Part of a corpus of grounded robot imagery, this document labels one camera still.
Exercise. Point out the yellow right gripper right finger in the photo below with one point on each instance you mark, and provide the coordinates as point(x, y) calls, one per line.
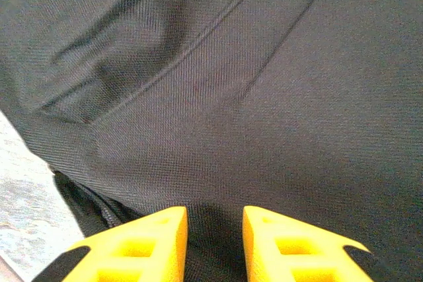
point(291, 255)

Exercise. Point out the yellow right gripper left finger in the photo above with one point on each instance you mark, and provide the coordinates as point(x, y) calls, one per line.
point(132, 255)

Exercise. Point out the black fabric backpack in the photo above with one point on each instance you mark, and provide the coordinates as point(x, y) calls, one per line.
point(231, 97)

